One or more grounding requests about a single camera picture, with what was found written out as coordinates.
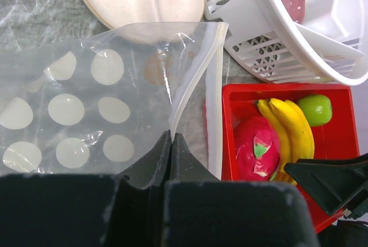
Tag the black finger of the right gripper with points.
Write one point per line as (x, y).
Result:
(333, 184)

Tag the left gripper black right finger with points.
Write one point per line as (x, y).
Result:
(184, 166)

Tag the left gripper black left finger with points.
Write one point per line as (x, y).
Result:
(142, 174)

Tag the clear dotted zip top bag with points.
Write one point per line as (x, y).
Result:
(97, 105)

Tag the red plastic tray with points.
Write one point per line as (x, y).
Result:
(335, 140)

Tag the yellow banana bunch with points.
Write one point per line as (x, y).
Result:
(293, 130)

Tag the pink dragon fruit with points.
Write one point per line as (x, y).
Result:
(257, 149)

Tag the green apple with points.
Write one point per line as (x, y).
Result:
(317, 109)

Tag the white plastic basket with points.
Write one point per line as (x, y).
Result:
(330, 45)

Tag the beige divided plate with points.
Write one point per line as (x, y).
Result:
(149, 21)

